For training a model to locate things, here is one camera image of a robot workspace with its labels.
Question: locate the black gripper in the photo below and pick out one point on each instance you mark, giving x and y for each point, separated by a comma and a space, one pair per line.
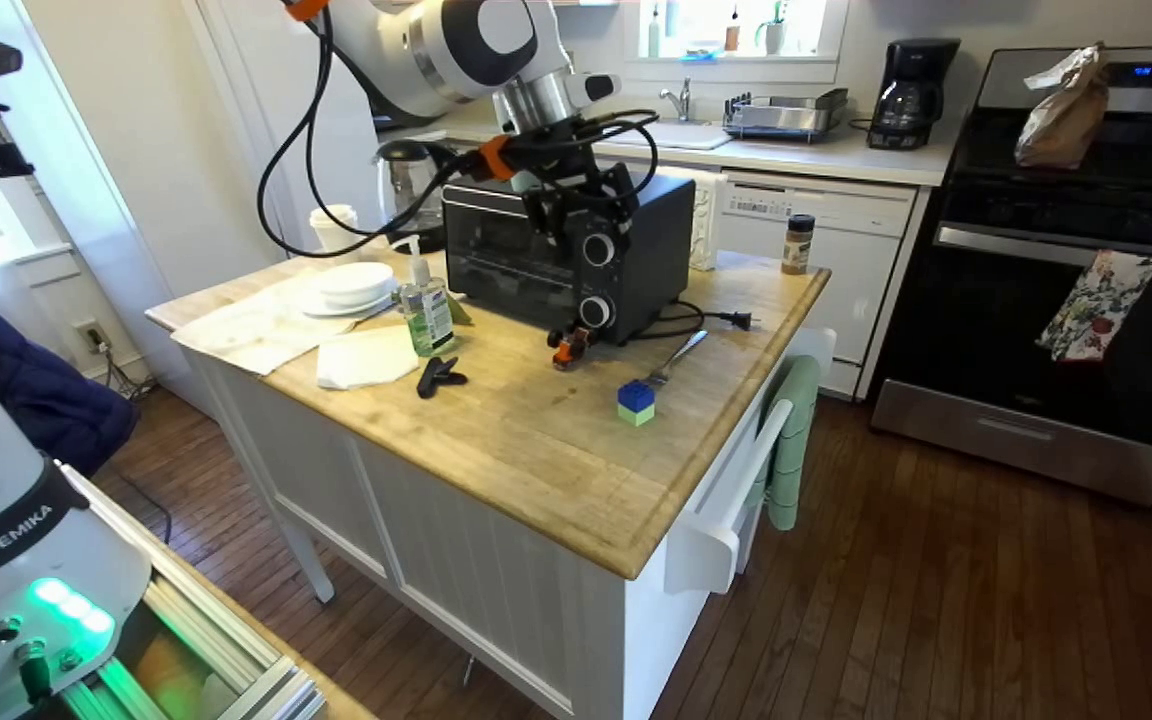
562, 184

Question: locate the black oven knob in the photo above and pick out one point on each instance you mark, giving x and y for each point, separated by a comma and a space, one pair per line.
597, 250
594, 314

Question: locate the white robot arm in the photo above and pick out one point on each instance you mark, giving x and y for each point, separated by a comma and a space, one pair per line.
422, 56

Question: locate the black toaster oven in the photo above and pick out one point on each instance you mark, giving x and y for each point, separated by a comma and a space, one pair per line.
501, 260

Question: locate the white kitchen sink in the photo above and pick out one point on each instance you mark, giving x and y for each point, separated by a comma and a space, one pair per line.
695, 137

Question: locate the chrome faucet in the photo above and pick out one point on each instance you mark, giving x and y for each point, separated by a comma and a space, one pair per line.
680, 100

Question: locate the small red black object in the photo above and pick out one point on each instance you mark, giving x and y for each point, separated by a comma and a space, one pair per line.
571, 349

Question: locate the green hand soap bottle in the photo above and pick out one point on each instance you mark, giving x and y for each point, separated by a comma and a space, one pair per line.
426, 304

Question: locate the blue dish brush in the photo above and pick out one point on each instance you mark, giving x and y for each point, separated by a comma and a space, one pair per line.
636, 397

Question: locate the spice shaker jar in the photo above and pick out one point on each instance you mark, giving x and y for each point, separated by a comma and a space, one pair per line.
798, 240

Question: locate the black binder clip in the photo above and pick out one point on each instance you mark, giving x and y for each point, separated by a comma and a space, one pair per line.
436, 373

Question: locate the grey dish rack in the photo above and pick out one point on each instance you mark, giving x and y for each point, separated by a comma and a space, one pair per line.
784, 117

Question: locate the white plate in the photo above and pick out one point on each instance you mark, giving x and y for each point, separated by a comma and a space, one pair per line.
348, 291

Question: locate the white folded napkin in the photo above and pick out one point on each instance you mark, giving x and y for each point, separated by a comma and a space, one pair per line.
367, 357

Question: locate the white dishwasher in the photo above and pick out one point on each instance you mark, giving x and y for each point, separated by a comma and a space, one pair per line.
856, 232

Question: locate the green hanging towel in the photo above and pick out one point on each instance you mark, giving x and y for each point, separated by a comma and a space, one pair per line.
784, 469

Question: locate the white paper towel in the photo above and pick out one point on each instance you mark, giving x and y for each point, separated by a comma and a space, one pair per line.
257, 335

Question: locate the black coffee maker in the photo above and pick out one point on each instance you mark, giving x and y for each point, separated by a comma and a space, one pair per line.
909, 92

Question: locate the black kitchen stove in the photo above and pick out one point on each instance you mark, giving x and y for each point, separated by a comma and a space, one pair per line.
996, 253

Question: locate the brown paper bag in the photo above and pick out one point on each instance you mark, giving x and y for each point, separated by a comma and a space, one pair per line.
1066, 115

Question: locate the floral dish towel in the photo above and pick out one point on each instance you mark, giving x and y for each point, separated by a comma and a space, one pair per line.
1096, 311

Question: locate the blue jacket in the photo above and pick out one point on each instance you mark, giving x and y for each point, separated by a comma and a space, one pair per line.
56, 411

